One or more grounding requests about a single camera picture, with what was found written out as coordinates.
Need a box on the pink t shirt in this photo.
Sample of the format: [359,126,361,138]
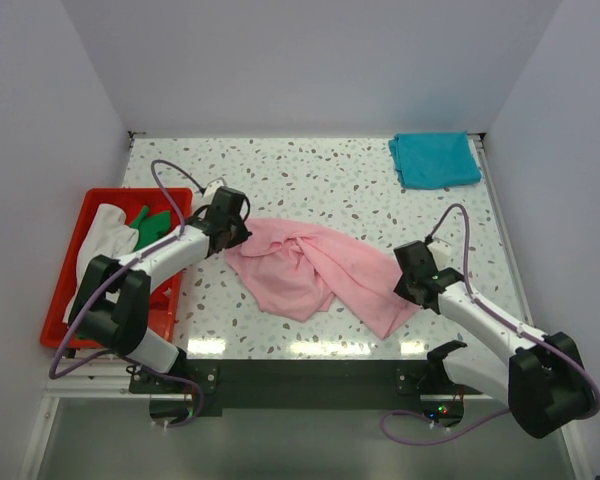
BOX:
[225,218,419,340]

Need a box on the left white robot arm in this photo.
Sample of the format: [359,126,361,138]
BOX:
[69,186,251,392]

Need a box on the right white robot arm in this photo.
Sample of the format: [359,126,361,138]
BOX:
[394,241,600,438]

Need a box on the green t shirt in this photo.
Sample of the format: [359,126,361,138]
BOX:
[128,205,172,251]

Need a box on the red plastic bin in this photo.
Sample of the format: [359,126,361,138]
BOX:
[40,188,182,348]

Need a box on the white t shirt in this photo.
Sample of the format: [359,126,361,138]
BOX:
[63,203,139,324]

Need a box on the teal folded t shirt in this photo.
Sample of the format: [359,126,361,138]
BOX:
[388,131,482,190]

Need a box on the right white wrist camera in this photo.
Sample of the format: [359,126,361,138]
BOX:
[428,239,453,271]

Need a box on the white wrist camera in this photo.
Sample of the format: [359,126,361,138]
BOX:
[428,239,453,271]
[203,177,227,203]

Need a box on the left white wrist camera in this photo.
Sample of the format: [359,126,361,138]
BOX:
[203,177,227,203]

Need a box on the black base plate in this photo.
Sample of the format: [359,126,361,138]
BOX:
[126,360,476,421]

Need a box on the aluminium frame rail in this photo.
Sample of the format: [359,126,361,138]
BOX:
[44,357,154,399]

